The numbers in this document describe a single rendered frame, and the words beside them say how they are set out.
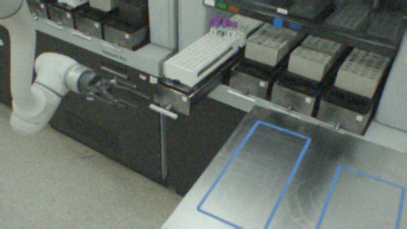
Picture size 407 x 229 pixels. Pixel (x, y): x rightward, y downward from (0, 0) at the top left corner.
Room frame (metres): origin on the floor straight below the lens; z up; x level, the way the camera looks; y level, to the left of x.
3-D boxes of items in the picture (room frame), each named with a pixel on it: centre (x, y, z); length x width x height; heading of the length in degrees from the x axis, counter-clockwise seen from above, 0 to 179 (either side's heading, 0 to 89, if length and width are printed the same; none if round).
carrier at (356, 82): (1.03, -0.44, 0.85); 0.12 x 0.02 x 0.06; 58
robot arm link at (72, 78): (1.13, 0.41, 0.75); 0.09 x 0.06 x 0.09; 149
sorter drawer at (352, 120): (1.23, -0.56, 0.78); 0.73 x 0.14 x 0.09; 149
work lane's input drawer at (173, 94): (1.28, -0.06, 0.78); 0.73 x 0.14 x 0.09; 149
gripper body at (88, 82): (1.09, 0.35, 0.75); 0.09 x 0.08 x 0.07; 59
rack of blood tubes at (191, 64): (1.17, 0.01, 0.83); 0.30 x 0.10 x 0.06; 149
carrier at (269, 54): (1.19, -0.18, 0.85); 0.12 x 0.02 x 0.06; 60
